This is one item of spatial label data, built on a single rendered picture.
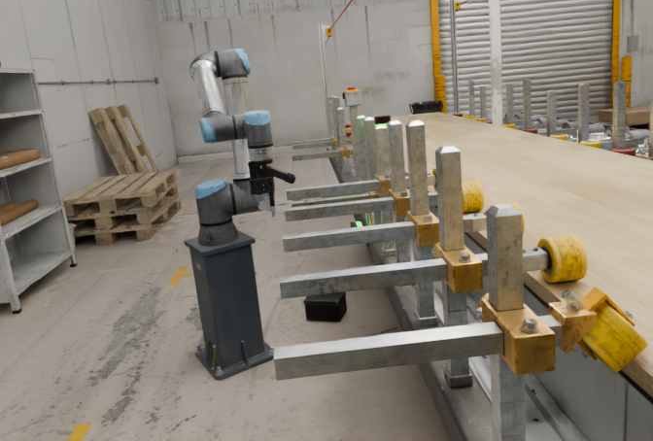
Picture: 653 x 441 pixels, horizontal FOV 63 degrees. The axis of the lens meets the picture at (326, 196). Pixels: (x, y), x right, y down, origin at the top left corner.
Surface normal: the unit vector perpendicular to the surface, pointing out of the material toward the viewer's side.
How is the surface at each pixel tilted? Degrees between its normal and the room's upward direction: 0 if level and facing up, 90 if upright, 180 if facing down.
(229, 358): 90
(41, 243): 90
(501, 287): 90
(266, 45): 90
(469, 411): 0
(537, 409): 0
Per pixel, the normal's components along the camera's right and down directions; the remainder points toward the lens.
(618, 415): -0.99, 0.11
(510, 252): 0.06, 0.22
